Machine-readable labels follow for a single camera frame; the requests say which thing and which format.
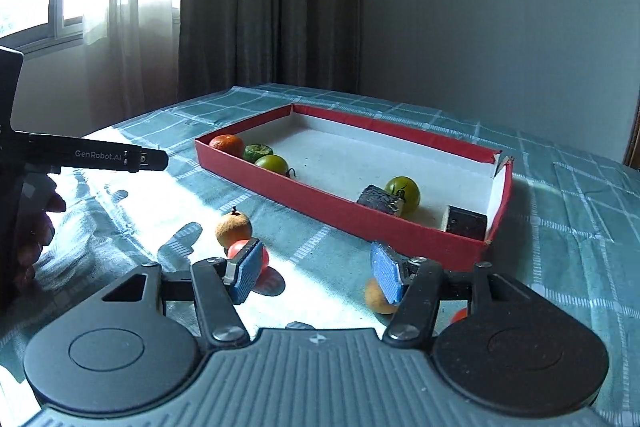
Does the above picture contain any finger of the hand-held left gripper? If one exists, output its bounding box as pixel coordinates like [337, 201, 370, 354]
[29, 133, 169, 174]

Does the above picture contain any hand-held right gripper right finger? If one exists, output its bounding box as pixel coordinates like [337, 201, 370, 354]
[369, 241, 534, 349]

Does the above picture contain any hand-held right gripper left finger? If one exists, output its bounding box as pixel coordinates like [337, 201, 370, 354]
[100, 237, 266, 349]

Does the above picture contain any grey rough food piece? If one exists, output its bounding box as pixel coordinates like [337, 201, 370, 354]
[357, 184, 407, 218]

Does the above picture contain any yellow-green tomato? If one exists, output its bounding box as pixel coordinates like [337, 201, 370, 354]
[384, 176, 422, 216]
[254, 155, 290, 175]

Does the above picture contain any dark brown block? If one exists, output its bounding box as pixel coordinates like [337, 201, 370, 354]
[445, 205, 488, 242]

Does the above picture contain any shallow red cardboard box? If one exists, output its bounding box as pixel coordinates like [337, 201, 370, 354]
[194, 103, 514, 272]

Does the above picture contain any green cucumber piece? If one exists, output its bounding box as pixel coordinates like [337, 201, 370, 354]
[243, 143, 275, 161]

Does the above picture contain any orange mandarin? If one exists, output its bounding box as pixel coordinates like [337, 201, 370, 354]
[208, 134, 246, 156]

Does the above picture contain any person's left hand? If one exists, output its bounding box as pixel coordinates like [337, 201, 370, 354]
[13, 177, 68, 286]

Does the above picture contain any tan round fruit with stem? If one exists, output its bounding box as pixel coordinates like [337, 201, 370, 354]
[215, 206, 252, 249]

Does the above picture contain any sheer white curtain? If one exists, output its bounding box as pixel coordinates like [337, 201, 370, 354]
[85, 0, 190, 130]

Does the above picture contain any teal checkered tablecloth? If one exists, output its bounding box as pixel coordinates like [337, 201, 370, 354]
[0, 83, 640, 427]

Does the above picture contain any dark wooden frame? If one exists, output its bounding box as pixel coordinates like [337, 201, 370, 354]
[622, 94, 640, 168]

